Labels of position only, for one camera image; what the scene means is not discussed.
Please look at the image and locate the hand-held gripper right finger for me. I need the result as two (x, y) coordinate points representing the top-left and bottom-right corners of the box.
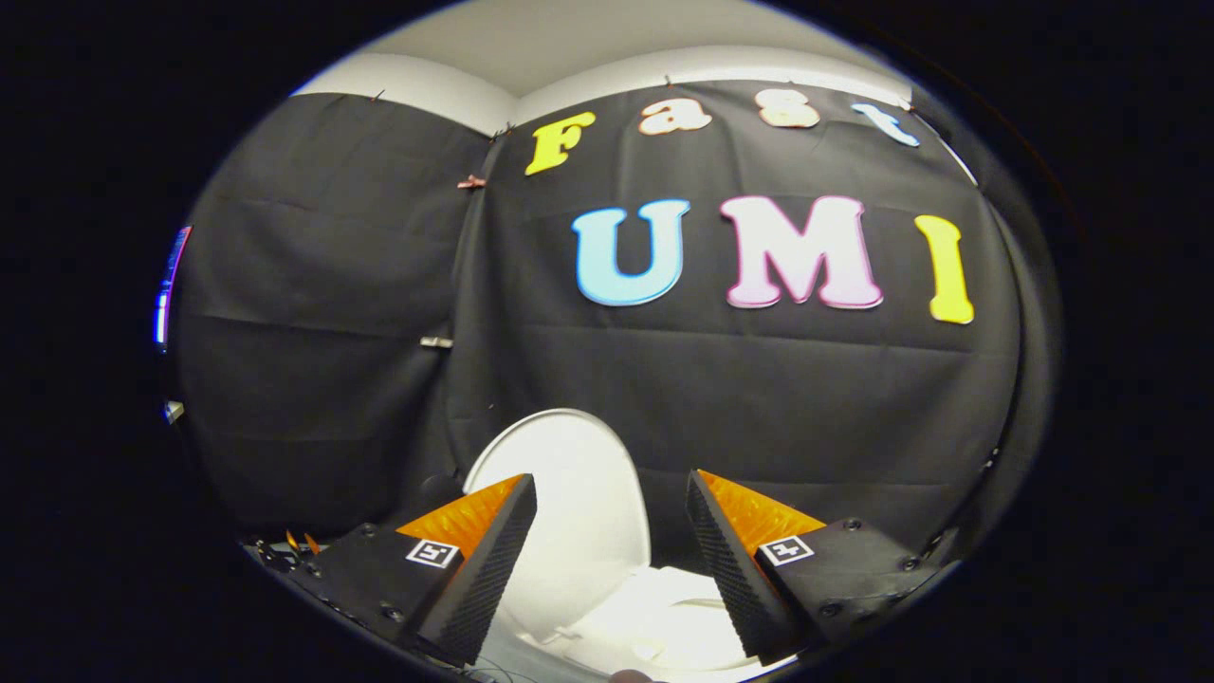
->
(685, 469), (959, 665)

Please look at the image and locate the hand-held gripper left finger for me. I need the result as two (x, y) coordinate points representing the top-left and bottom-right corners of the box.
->
(289, 472), (539, 667)

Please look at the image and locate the white toilet lid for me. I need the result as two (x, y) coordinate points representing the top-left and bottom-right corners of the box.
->
(462, 408), (653, 646)

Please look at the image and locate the white toilet seat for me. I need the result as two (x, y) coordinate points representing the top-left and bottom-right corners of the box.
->
(560, 566), (760, 676)

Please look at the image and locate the black backdrop cloth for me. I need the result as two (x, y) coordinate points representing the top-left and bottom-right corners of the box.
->
(171, 81), (1058, 570)

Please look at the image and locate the lit screen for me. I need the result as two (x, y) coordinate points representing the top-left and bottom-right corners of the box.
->
(155, 226), (193, 354)

